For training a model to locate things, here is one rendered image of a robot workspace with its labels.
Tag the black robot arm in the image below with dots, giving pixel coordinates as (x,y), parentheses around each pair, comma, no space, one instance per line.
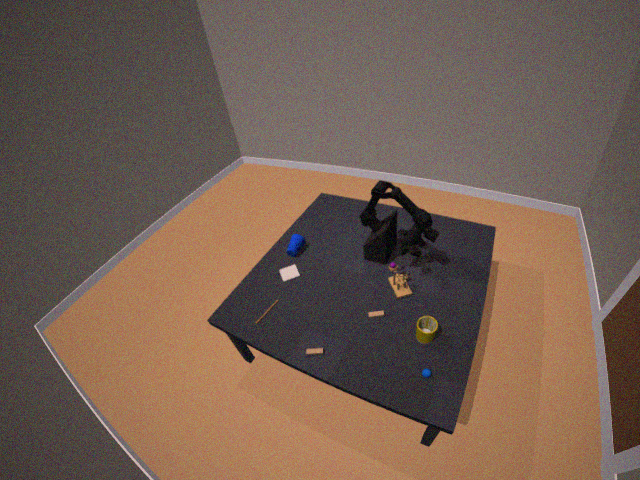
(421,217)

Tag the yellow cup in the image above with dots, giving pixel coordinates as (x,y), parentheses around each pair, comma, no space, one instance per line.
(425,330)

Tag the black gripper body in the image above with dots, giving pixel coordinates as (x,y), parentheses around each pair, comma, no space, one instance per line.
(411,238)

